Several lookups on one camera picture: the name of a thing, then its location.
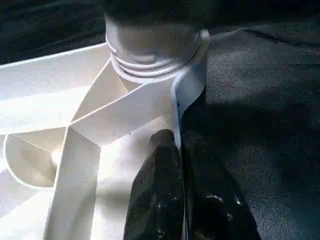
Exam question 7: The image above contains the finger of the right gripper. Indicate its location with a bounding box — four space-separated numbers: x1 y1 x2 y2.
101 0 221 32

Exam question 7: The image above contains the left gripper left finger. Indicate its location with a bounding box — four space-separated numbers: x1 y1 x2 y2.
123 128 187 240

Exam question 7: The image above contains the white plastic table leg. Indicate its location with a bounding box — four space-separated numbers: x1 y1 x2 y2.
104 12 211 84

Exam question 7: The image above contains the black work mat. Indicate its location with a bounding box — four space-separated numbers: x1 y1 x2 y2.
0 0 320 240

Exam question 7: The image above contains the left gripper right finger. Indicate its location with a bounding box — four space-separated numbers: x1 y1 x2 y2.
181 136 259 240

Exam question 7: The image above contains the white plastic table top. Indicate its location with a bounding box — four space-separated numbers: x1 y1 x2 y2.
0 41 209 240

